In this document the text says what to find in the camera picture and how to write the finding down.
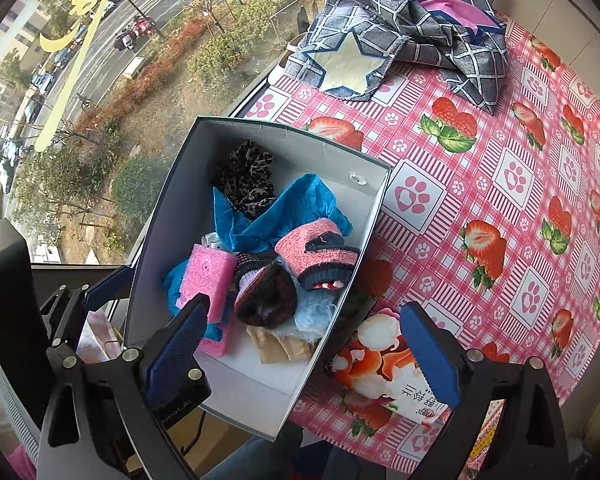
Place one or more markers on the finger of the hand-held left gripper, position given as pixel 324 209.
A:
pixel 65 315
pixel 105 287

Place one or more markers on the small white object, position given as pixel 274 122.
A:
pixel 213 241

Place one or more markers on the dark knit sock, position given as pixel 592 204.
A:
pixel 262 295

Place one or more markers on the beige socks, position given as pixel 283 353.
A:
pixel 280 350

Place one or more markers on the light blue fluffy cloth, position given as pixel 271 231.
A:
pixel 315 315

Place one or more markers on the pink sponge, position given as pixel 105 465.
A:
pixel 210 275

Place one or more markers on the leopard print scrunchie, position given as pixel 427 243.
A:
pixel 247 175

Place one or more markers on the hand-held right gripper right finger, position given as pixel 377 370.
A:
pixel 430 355

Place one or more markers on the pink striped knit sock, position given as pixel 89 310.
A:
pixel 310 240

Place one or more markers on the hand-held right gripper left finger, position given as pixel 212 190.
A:
pixel 172 350

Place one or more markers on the dark blue plaid cloth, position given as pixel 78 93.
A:
pixel 430 45

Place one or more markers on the grey cardboard box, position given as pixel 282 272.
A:
pixel 260 390

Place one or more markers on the pink strawberry printed tablecloth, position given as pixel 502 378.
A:
pixel 505 240

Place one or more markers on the pink strawberry snack packet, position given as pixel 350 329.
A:
pixel 380 360

